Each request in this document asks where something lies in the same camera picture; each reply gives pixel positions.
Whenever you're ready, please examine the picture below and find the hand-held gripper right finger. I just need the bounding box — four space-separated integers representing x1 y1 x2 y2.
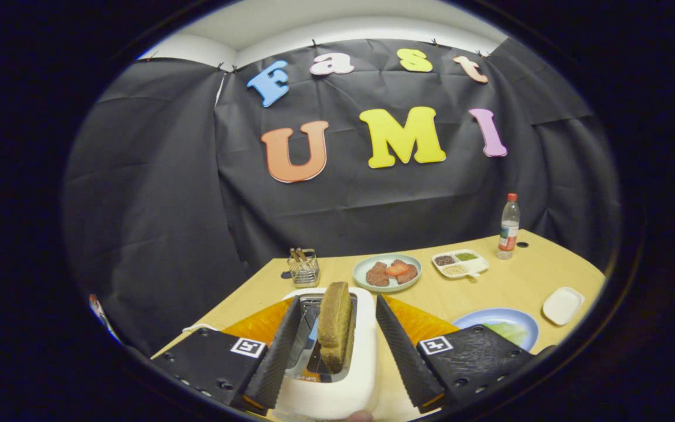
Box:
375 293 540 414

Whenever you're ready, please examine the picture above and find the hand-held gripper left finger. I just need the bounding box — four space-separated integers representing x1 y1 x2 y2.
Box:
150 295 303 414

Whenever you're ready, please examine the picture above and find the green lettuce leaf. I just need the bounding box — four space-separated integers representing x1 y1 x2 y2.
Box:
484 321 529 346

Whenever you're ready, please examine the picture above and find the pale green plate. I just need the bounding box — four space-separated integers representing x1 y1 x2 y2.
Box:
353 253 422 293

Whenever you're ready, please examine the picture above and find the brown toast slice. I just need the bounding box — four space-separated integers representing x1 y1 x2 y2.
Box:
317 281 356 374

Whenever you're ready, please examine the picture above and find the white toaster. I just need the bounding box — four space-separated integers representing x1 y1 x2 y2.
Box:
273 286 379 421

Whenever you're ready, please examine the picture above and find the brown meat patty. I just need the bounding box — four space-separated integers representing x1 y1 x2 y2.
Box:
366 262 391 287
393 260 419 284

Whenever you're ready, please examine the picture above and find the blue round plate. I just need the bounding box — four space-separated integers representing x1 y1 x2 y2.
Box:
454 308 540 352

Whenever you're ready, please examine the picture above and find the white divided condiment dish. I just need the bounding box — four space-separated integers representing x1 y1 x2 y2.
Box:
431 249 489 278

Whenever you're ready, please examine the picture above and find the clear water bottle red cap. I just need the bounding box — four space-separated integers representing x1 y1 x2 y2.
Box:
497 193 520 260

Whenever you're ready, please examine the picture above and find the white rectangular plate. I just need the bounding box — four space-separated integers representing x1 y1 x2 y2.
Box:
543 287 585 326

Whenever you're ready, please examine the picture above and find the red white printed object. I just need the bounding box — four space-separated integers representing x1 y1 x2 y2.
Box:
88 294 121 343

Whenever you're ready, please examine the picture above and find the wire basket with sticks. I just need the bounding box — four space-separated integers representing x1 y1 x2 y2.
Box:
288 247 321 288

